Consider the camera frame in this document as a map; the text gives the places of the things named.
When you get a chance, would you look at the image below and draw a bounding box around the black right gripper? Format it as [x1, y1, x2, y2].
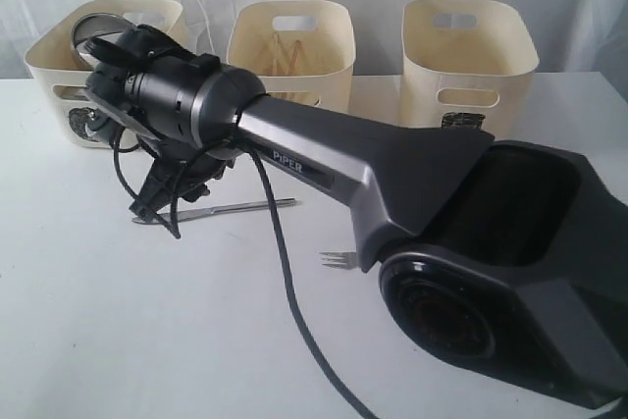
[130, 140, 231, 223]

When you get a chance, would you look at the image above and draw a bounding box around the steel table knife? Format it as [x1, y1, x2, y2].
[131, 198, 299, 225]

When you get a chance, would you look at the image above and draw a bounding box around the stainless steel bowl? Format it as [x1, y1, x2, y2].
[70, 13, 135, 70]

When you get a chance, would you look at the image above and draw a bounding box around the wooden chopstick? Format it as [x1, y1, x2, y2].
[263, 31, 284, 77]
[285, 40, 303, 77]

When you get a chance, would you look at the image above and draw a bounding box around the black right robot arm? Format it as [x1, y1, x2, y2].
[85, 25, 627, 418]

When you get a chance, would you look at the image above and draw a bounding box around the cream bin with black circle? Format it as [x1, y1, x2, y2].
[25, 0, 187, 148]

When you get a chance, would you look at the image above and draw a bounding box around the cream bin with black triangle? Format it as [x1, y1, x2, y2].
[227, 0, 356, 114]

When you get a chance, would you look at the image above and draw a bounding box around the steel fork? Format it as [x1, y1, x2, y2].
[320, 251, 359, 270]

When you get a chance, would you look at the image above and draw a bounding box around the cream bin with black square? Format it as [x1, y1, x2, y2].
[399, 0, 540, 139]

